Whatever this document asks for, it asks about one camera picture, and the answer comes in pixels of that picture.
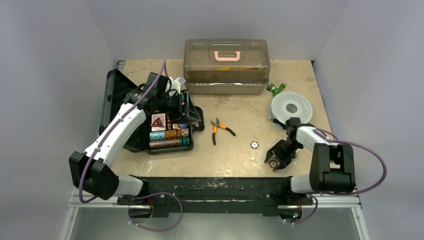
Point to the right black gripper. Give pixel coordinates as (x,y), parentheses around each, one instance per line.
(281,153)

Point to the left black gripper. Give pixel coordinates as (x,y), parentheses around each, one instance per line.
(190,112)

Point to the red poker chip front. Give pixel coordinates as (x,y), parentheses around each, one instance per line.
(273,164)

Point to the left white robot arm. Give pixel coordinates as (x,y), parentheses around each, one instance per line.
(127,122)

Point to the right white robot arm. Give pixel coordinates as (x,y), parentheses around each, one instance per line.
(332,166)

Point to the grey poker chip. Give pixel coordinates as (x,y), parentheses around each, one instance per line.
(254,145)

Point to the bottom chip row brown green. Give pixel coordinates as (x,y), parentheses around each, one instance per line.
(169,143)

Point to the red playing card deck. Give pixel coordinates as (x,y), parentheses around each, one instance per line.
(158,122)

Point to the all in triangle button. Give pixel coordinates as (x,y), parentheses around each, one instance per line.
(158,123)

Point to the black poker chip case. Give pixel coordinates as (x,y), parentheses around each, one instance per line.
(120,89)

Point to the translucent brown storage box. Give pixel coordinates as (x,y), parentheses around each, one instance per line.
(226,66)

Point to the white filament spool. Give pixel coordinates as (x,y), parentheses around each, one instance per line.
(289,104)

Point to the green toy figure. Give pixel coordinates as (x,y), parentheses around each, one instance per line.
(275,89)

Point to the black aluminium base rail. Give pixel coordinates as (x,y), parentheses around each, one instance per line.
(268,196)

